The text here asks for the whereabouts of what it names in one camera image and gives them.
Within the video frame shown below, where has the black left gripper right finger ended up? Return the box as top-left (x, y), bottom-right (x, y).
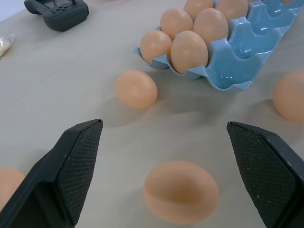
top-left (227, 121), bottom-right (304, 228)

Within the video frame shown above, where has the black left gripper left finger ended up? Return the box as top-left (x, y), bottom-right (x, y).
top-left (0, 119), bottom-right (104, 228)

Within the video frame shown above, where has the blue plastic egg tray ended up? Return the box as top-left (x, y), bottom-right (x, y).
top-left (132, 0), bottom-right (304, 95)

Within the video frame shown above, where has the brown egg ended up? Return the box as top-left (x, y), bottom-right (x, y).
top-left (140, 30), bottom-right (173, 64)
top-left (184, 0), bottom-right (214, 20)
top-left (160, 8), bottom-right (194, 41)
top-left (143, 161), bottom-right (219, 225)
top-left (272, 70), bottom-right (304, 124)
top-left (0, 168), bottom-right (26, 211)
top-left (170, 30), bottom-right (209, 74)
top-left (215, 0), bottom-right (252, 22)
top-left (114, 70), bottom-right (158, 110)
top-left (192, 8), bottom-right (229, 47)

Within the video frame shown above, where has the clear plastic bag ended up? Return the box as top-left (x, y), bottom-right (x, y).
top-left (0, 32), bottom-right (16, 58)

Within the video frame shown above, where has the black handheld controller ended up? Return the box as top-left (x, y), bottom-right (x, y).
top-left (24, 0), bottom-right (90, 32)

